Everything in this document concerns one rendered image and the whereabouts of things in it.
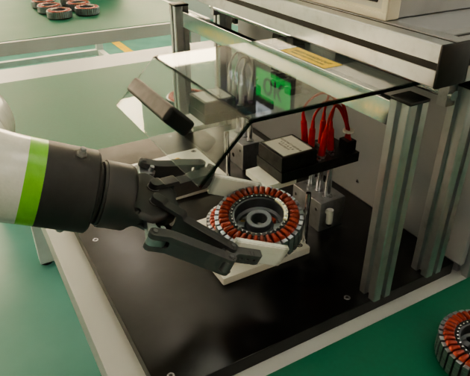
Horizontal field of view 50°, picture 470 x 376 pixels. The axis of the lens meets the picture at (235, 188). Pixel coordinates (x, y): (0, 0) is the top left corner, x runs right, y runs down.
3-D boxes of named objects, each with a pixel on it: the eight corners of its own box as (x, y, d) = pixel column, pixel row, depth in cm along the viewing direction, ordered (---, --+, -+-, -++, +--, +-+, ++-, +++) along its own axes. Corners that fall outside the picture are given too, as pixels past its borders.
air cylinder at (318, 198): (317, 232, 82) (320, 204, 79) (291, 210, 87) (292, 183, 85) (342, 223, 84) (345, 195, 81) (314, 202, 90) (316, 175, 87)
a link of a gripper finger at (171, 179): (145, 212, 59) (138, 204, 60) (207, 191, 68) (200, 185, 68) (156, 187, 57) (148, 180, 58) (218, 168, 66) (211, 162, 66)
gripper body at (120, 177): (86, 192, 60) (160, 205, 64) (86, 243, 54) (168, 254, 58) (102, 142, 56) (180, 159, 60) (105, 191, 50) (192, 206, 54)
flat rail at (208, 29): (400, 132, 57) (404, 107, 56) (177, 24, 104) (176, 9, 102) (407, 130, 58) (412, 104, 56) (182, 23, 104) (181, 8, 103)
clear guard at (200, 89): (198, 189, 47) (195, 130, 44) (116, 107, 65) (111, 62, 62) (439, 121, 61) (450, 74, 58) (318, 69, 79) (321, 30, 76)
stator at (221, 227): (226, 274, 61) (224, 253, 58) (208, 211, 69) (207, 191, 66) (314, 256, 62) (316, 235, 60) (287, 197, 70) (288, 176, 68)
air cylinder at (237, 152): (242, 170, 100) (242, 145, 97) (224, 155, 106) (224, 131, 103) (263, 164, 102) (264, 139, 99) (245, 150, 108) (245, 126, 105)
